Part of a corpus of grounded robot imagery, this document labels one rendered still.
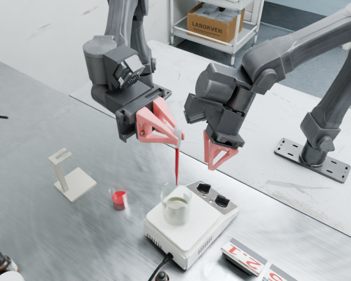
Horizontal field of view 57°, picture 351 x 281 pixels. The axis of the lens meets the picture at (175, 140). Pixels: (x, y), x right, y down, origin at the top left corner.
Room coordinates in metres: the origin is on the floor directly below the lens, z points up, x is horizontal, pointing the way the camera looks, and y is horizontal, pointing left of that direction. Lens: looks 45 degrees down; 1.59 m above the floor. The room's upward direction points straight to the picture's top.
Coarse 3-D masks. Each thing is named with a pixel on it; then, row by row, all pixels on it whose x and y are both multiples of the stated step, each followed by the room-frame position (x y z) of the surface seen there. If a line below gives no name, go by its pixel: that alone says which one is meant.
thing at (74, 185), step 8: (64, 152) 0.52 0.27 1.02; (56, 160) 0.50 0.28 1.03; (64, 160) 0.50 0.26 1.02; (56, 168) 0.49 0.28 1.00; (72, 176) 0.54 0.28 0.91; (80, 176) 0.54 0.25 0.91; (88, 176) 0.54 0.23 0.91; (56, 184) 0.51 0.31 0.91; (64, 184) 0.49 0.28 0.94; (72, 184) 0.51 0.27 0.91; (80, 184) 0.51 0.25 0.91; (88, 184) 0.51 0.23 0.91; (96, 184) 0.52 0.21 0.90; (64, 192) 0.49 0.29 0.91; (72, 192) 0.49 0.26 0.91; (80, 192) 0.49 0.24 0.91; (72, 200) 0.46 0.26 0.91
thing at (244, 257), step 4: (228, 244) 0.34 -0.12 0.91; (224, 248) 0.32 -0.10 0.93; (228, 248) 0.33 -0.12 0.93; (232, 248) 0.33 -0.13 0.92; (236, 248) 0.34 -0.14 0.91; (232, 252) 0.32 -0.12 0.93; (236, 252) 0.32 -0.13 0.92; (240, 252) 0.32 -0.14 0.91; (236, 256) 0.31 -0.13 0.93; (240, 256) 0.31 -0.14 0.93; (244, 256) 0.31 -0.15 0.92; (248, 256) 0.32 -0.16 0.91; (244, 260) 0.30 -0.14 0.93; (248, 260) 0.30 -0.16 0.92; (252, 260) 0.31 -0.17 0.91; (248, 264) 0.29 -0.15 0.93; (252, 264) 0.29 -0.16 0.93; (256, 264) 0.30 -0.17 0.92; (260, 264) 0.30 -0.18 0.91; (252, 268) 0.28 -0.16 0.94; (256, 268) 0.28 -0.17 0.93; (260, 268) 0.29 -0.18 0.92
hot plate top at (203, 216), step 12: (192, 192) 0.43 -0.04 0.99; (192, 204) 0.40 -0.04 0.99; (204, 204) 0.40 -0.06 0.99; (156, 216) 0.37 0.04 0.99; (192, 216) 0.37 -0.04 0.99; (204, 216) 0.37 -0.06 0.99; (216, 216) 0.37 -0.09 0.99; (156, 228) 0.34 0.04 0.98; (168, 228) 0.34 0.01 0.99; (180, 228) 0.34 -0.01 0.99; (192, 228) 0.34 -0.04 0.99; (204, 228) 0.34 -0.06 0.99; (180, 240) 0.31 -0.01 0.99; (192, 240) 0.31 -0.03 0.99
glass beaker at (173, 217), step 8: (168, 184) 0.40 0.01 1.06; (184, 184) 0.40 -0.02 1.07; (160, 192) 0.37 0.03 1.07; (168, 192) 0.40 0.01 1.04; (176, 192) 0.40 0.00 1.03; (184, 192) 0.39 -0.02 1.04; (168, 208) 0.35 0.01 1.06; (184, 208) 0.35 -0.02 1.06; (168, 216) 0.35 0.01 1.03; (176, 216) 0.34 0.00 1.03; (184, 216) 0.35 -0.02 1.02; (168, 224) 0.35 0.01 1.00; (176, 224) 0.34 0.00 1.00; (184, 224) 0.35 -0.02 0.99
